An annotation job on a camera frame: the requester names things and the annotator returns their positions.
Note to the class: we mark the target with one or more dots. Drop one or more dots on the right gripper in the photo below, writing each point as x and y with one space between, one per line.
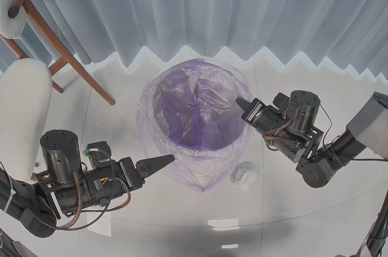
266 118

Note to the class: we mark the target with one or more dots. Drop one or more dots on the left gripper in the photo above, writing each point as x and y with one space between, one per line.
106 186

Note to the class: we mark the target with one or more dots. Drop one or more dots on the purple plastic bag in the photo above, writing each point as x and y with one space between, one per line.
182 116

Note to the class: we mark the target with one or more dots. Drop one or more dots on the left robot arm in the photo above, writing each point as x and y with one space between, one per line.
59 155

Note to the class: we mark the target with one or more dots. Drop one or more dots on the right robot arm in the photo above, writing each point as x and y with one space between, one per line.
342 143

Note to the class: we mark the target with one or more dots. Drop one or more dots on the white trash bin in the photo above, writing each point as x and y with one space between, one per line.
165 126

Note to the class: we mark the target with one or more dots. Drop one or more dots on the crumpled white paper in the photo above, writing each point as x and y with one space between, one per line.
245 177

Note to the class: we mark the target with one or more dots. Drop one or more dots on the wooden chair with white cushions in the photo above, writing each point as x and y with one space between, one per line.
24 98

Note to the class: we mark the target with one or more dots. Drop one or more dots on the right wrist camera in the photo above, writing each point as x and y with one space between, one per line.
280 101

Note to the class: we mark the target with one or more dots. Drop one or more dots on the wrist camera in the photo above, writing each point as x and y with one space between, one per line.
101 155
280 101

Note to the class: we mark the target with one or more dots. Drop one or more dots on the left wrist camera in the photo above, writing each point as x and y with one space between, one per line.
101 155

